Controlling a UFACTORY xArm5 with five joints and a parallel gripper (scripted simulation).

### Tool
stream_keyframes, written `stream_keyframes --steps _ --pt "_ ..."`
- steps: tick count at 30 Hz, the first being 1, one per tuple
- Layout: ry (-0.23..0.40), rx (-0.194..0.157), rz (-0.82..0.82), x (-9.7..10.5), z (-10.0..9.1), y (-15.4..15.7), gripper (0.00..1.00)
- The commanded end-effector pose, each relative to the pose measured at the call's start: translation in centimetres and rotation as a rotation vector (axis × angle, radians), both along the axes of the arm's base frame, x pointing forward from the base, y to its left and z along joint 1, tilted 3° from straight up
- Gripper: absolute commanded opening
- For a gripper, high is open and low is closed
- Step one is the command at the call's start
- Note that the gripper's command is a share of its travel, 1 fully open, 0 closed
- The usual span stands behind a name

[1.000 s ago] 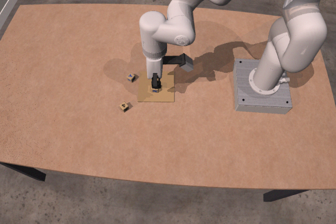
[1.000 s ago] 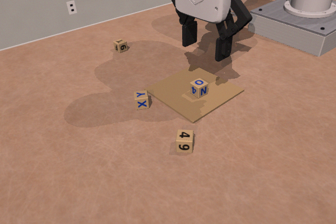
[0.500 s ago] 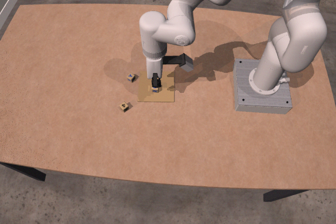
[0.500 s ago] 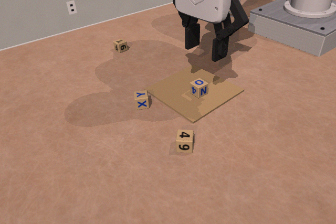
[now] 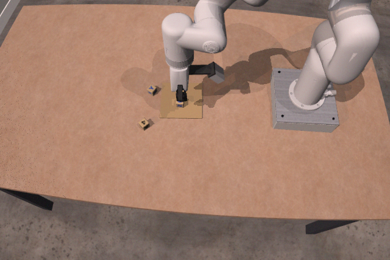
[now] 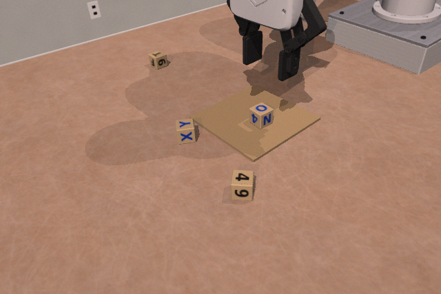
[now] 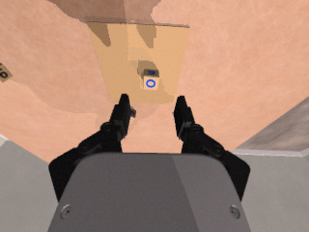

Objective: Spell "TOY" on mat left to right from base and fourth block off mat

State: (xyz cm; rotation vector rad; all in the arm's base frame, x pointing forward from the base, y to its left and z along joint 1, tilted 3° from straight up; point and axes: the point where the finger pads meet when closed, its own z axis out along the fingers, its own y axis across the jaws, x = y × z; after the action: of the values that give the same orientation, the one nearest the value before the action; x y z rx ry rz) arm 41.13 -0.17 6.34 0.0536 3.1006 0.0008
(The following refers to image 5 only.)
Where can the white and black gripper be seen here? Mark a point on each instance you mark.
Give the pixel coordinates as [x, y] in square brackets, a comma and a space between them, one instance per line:
[179, 81]

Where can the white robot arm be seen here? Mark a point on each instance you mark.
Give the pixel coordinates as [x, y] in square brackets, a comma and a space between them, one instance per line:
[345, 43]

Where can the tan flat square mat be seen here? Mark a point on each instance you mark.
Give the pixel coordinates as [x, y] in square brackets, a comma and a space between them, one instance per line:
[192, 107]

